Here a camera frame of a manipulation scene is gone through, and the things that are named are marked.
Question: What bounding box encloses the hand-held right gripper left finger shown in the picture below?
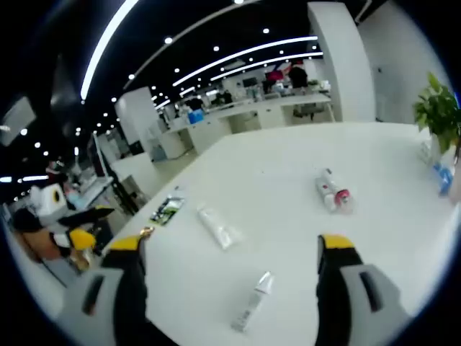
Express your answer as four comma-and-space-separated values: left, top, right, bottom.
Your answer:
53, 233, 159, 346

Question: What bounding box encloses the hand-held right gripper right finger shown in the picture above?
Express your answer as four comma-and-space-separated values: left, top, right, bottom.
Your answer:
315, 233, 415, 346

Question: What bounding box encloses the white skincare bottle clear cap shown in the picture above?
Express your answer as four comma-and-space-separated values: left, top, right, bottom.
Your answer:
314, 167, 344, 203

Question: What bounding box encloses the white skincare tube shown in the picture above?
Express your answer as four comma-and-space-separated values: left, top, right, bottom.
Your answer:
196, 203, 243, 252

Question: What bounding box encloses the green sachet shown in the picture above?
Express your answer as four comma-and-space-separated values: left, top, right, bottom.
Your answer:
148, 195, 185, 227

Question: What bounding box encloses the grey hanging panel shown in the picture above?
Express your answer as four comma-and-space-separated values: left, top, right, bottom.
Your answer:
1, 96, 37, 146

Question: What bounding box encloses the blue and white box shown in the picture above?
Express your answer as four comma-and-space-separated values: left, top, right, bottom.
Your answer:
431, 153, 455, 196

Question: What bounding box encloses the white power socket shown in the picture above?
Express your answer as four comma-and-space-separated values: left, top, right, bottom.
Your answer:
416, 140, 433, 164

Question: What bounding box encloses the curved ceiling light strip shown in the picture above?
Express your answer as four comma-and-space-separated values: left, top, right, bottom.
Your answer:
80, 0, 142, 101

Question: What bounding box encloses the long white counter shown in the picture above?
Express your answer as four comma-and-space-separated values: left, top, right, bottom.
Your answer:
161, 92, 333, 159

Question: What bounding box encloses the green potted plant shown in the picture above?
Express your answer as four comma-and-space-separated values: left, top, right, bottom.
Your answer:
412, 71, 461, 154

